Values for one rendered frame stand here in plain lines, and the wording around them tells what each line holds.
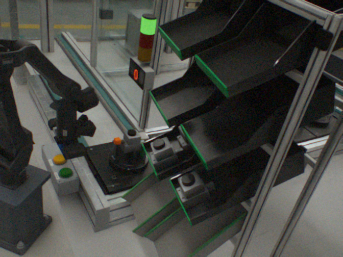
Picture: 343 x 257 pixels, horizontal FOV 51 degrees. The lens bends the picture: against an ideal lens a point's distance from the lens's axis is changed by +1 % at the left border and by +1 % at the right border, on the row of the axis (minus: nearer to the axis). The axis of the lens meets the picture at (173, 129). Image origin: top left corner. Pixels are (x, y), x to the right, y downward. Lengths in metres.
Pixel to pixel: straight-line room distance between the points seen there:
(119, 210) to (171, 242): 0.25
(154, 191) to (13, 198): 0.38
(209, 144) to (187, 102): 0.14
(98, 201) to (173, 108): 0.45
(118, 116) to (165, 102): 0.71
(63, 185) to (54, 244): 0.18
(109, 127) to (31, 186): 0.57
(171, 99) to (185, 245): 0.37
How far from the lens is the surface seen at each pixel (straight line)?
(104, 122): 1.55
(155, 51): 1.31
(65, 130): 1.09
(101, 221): 1.16
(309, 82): 0.65
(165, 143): 0.88
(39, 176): 1.08
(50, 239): 1.19
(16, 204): 1.01
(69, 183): 1.22
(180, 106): 0.83
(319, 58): 0.63
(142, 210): 1.06
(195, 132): 0.77
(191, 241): 0.95
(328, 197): 1.60
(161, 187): 1.05
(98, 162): 1.26
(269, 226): 1.35
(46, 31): 2.11
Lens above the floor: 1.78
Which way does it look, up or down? 33 degrees down
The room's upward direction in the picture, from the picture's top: 11 degrees clockwise
